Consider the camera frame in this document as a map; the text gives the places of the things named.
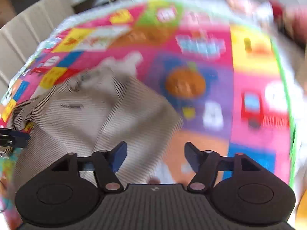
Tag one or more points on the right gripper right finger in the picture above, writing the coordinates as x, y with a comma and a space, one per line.
205, 165

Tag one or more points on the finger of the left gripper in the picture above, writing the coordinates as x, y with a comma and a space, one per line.
14, 139

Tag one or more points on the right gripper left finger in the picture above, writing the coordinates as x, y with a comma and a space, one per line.
106, 164

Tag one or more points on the beige striped shirt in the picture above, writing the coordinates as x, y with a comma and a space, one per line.
93, 111

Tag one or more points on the colourful cartoon play mat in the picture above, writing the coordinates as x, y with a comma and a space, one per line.
223, 76

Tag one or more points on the white quilted mattress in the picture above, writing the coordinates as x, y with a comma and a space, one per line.
217, 7

